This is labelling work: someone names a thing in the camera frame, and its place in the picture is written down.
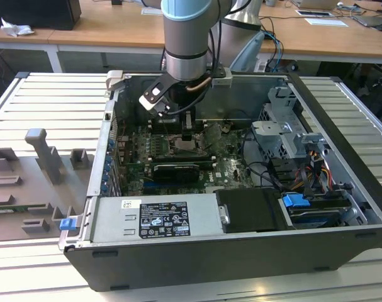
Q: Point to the silver-topped CPU plate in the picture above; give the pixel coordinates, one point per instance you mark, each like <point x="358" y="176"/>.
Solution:
<point x="179" y="147"/>

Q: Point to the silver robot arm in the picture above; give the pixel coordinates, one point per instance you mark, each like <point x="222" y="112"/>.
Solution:
<point x="184" y="31"/>

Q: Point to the black RAM slot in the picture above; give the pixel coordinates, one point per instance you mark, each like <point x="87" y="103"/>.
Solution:
<point x="206" y="164"/>
<point x="178" y="158"/>
<point x="200" y="129"/>
<point x="200" y="123"/>

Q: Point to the CPU socket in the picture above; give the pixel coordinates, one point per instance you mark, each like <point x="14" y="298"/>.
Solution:
<point x="200" y="153"/>

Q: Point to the black plastic bay cover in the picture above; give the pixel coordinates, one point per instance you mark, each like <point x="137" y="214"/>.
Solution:
<point x="250" y="210"/>

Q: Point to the black graphics card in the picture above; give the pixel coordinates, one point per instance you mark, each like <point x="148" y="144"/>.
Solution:
<point x="175" y="174"/>

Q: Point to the green PC motherboard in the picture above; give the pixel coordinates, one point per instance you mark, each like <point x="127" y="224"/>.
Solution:
<point x="231" y="170"/>

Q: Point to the grey metal drive cage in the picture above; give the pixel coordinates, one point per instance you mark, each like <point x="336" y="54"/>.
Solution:
<point x="272" y="132"/>

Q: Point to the small white paper label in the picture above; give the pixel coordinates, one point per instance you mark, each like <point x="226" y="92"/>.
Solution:
<point x="151" y="11"/>

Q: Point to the wooden desk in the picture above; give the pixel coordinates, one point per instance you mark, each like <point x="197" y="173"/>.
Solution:
<point x="121" y="28"/>
<point x="20" y="39"/>

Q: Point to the grey power supply unit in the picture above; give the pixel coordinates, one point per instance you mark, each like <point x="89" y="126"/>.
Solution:
<point x="109" y="220"/>

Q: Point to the hard disk in blue carrier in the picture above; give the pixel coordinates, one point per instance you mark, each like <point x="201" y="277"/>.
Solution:
<point x="294" y="199"/>

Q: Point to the white-framed tablet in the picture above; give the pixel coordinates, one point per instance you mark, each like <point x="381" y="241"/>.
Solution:
<point x="313" y="13"/>

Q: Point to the black and grey PC case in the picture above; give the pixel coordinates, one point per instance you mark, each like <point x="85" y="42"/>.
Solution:
<point x="209" y="264"/>

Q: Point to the blue plastic case latch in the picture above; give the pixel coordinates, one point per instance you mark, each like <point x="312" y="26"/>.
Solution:
<point x="68" y="225"/>

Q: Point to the black computer box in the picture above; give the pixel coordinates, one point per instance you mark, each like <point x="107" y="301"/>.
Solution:
<point x="36" y="12"/>

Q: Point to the grey parts rack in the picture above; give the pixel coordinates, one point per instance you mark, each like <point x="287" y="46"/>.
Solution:
<point x="27" y="188"/>

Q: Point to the crumpled white paper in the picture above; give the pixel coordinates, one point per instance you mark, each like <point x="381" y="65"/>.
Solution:
<point x="16" y="30"/>

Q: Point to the green RAM stick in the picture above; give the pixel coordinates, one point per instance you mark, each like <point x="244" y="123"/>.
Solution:
<point x="14" y="208"/>

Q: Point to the grey laptop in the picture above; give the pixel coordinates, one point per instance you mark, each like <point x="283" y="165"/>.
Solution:
<point x="371" y="20"/>

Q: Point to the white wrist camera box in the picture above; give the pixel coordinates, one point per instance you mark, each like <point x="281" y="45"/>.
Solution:
<point x="149" y="100"/>

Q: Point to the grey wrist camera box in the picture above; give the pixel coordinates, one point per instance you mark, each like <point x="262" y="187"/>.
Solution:
<point x="222" y="81"/>

